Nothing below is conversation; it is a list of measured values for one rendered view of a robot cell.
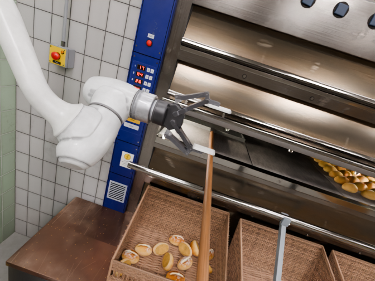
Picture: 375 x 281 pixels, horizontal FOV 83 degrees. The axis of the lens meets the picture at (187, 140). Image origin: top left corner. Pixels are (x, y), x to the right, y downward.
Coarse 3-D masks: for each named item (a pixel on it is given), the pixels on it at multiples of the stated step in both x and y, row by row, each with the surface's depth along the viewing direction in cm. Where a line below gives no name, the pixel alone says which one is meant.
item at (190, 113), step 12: (204, 120) 104; (216, 120) 104; (240, 132) 104; (252, 132) 103; (276, 144) 103; (288, 144) 103; (312, 156) 103; (324, 156) 102; (348, 168) 102; (360, 168) 102
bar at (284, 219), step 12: (132, 168) 92; (144, 168) 92; (168, 180) 92; (180, 180) 92; (216, 192) 92; (240, 204) 91; (252, 204) 91; (276, 216) 90; (288, 216) 91; (312, 228) 90; (324, 228) 91; (348, 240) 90; (276, 252) 88; (276, 264) 85; (276, 276) 82
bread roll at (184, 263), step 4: (184, 256) 122; (188, 256) 121; (180, 260) 119; (184, 260) 118; (188, 260) 119; (192, 260) 122; (180, 264) 117; (184, 264) 117; (188, 264) 118; (180, 268) 117; (184, 268) 117; (188, 268) 118
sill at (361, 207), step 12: (168, 144) 127; (204, 156) 127; (216, 156) 126; (240, 168) 126; (252, 168) 126; (276, 180) 125; (288, 180) 126; (312, 192) 125; (324, 192) 125; (348, 204) 124; (360, 204) 126
